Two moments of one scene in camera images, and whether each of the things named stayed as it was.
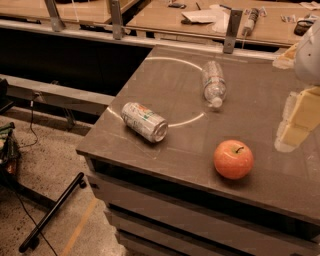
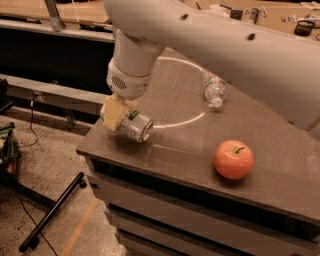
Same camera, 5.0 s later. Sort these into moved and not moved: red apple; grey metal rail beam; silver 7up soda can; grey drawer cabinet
Moved: silver 7up soda can
Not moved: grey drawer cabinet; grey metal rail beam; red apple
